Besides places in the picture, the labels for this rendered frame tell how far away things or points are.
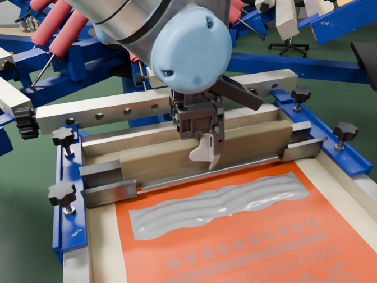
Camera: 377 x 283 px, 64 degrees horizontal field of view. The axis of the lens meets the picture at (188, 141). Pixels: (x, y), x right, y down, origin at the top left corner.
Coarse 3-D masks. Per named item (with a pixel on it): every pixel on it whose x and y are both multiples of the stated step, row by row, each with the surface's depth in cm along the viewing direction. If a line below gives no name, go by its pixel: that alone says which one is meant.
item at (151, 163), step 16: (256, 128) 62; (272, 128) 62; (288, 128) 62; (176, 144) 58; (192, 144) 58; (224, 144) 60; (240, 144) 61; (256, 144) 62; (272, 144) 64; (288, 144) 65; (128, 160) 55; (144, 160) 56; (160, 160) 57; (176, 160) 58; (224, 160) 62; (240, 160) 64; (128, 176) 57; (144, 176) 58; (160, 176) 59
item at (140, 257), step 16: (208, 176) 66; (144, 192) 62; (160, 192) 62; (176, 192) 62; (192, 192) 62; (128, 208) 59; (128, 224) 56; (208, 224) 56; (224, 224) 56; (128, 240) 54; (144, 240) 54; (160, 240) 54; (176, 240) 54; (192, 240) 54; (208, 240) 54; (128, 256) 51; (144, 256) 51; (160, 256) 51; (128, 272) 49; (144, 272) 49
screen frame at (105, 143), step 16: (224, 112) 79; (240, 112) 79; (256, 112) 79; (272, 112) 80; (144, 128) 74; (160, 128) 74; (224, 128) 78; (96, 144) 70; (112, 144) 71; (128, 144) 72; (144, 144) 74; (320, 160) 68; (336, 176) 64; (352, 176) 61; (368, 176) 61; (352, 192) 61; (368, 192) 57; (368, 208) 57; (64, 256) 48; (80, 256) 48; (64, 272) 45; (80, 272) 45
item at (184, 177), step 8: (248, 160) 64; (256, 160) 64; (264, 160) 64; (272, 160) 65; (208, 168) 62; (216, 168) 62; (224, 168) 62; (232, 168) 63; (240, 168) 63; (176, 176) 60; (184, 176) 60; (192, 176) 60; (200, 176) 61; (144, 184) 59; (152, 184) 59; (160, 184) 59; (168, 184) 60
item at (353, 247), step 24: (264, 168) 68; (288, 168) 68; (312, 192) 62; (240, 216) 58; (264, 216) 58; (288, 216) 57; (312, 216) 57; (336, 216) 57; (336, 240) 53; (360, 240) 53; (360, 264) 50
